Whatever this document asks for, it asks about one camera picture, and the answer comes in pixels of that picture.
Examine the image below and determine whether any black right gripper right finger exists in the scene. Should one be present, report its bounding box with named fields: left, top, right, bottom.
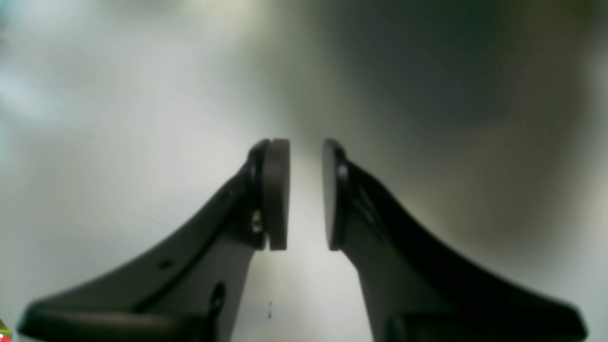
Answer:
left=322, top=139, right=587, bottom=342

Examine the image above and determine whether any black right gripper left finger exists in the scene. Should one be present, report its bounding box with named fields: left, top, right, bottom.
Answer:
left=18, top=139, right=290, bottom=342

